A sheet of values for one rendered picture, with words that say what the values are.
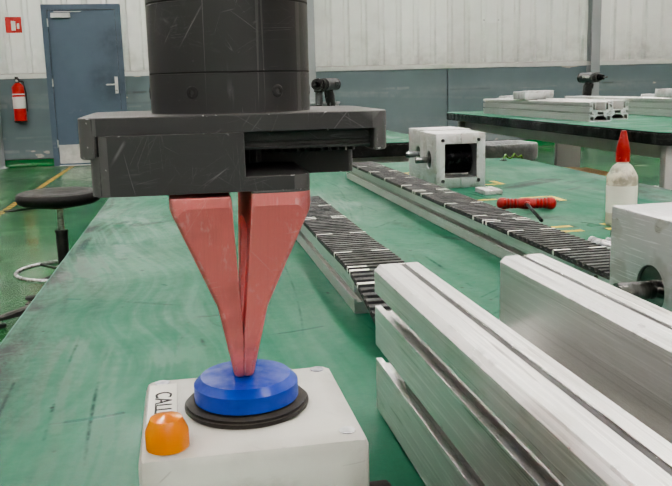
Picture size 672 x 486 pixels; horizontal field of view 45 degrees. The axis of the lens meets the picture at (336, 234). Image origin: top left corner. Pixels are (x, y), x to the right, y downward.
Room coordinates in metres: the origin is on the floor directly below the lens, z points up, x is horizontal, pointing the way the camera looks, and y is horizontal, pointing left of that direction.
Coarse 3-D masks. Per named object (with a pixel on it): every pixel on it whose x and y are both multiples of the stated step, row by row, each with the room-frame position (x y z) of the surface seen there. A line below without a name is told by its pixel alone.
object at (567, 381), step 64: (512, 256) 0.44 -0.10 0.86; (384, 320) 0.41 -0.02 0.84; (448, 320) 0.32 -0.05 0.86; (512, 320) 0.43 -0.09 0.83; (576, 320) 0.36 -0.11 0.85; (640, 320) 0.32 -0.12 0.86; (384, 384) 0.41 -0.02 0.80; (448, 384) 0.31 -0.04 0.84; (512, 384) 0.25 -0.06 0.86; (576, 384) 0.25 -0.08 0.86; (640, 384) 0.30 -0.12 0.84; (448, 448) 0.32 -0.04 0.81; (512, 448) 0.25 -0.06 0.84; (576, 448) 0.21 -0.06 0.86; (640, 448) 0.20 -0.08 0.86
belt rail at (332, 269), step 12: (300, 240) 0.93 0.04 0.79; (312, 240) 0.84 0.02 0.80; (312, 252) 0.84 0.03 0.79; (324, 252) 0.77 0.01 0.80; (324, 264) 0.77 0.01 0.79; (336, 264) 0.71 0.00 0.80; (336, 276) 0.72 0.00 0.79; (348, 276) 0.66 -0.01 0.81; (336, 288) 0.71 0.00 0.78; (348, 288) 0.68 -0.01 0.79; (348, 300) 0.66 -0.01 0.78; (360, 300) 0.64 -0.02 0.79; (360, 312) 0.64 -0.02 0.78
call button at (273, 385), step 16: (208, 368) 0.31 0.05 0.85; (224, 368) 0.31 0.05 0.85; (256, 368) 0.30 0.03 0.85; (272, 368) 0.30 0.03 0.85; (288, 368) 0.30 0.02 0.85; (208, 384) 0.29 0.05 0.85; (224, 384) 0.29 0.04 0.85; (240, 384) 0.29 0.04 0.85; (256, 384) 0.29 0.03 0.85; (272, 384) 0.29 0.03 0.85; (288, 384) 0.29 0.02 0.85; (208, 400) 0.28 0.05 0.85; (224, 400) 0.28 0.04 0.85; (240, 400) 0.28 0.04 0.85; (256, 400) 0.28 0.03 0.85; (272, 400) 0.28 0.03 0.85; (288, 400) 0.29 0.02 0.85
